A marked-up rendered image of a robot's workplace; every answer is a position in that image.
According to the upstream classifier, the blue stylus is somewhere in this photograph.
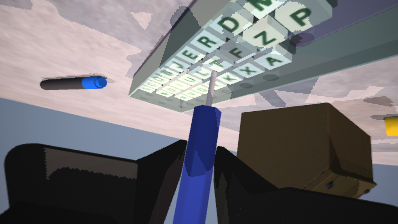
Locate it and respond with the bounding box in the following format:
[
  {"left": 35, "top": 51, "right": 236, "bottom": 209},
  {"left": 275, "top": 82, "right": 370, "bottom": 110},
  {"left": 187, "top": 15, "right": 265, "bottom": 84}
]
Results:
[{"left": 173, "top": 76, "right": 221, "bottom": 224}]

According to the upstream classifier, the black marker with blue cap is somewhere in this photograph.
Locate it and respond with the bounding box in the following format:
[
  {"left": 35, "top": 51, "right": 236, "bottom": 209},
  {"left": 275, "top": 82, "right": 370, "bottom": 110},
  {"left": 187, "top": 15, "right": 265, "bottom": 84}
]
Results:
[{"left": 40, "top": 76, "right": 107, "bottom": 90}]

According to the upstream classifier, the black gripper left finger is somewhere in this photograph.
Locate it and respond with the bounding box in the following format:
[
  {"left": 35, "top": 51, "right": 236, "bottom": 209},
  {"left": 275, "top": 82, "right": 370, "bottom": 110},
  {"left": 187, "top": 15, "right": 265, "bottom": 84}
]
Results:
[{"left": 4, "top": 139, "right": 187, "bottom": 224}]

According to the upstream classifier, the keyboard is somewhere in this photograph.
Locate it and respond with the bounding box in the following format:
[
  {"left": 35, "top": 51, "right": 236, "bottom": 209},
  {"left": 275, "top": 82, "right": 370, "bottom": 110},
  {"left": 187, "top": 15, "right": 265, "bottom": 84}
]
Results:
[{"left": 127, "top": 0, "right": 398, "bottom": 113}]

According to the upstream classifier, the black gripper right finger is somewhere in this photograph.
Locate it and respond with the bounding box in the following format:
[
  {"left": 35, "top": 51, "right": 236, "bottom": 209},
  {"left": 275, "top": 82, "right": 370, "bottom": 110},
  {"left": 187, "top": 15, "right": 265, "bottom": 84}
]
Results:
[{"left": 214, "top": 146, "right": 398, "bottom": 224}]

